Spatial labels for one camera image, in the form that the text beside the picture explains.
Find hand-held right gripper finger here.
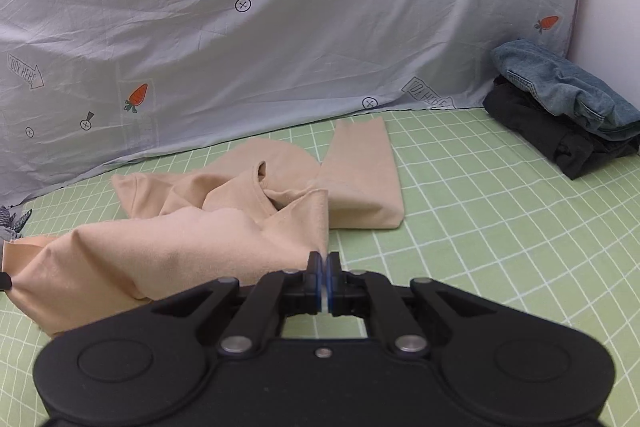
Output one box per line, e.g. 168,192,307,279
150,251,324,356
326,251,502,356

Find beige long-sleeved garment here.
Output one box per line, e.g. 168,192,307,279
2,116,405,339

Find grey patterned cloth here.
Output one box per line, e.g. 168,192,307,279
0,205,34,242

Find green checked bed sheet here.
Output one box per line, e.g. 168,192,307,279
0,106,640,427

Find grey carrot-print sheet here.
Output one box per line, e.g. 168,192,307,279
0,0,587,208

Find folded black garment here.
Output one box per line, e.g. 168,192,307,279
482,76,640,180

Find folded blue jeans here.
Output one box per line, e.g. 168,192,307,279
489,38,640,140

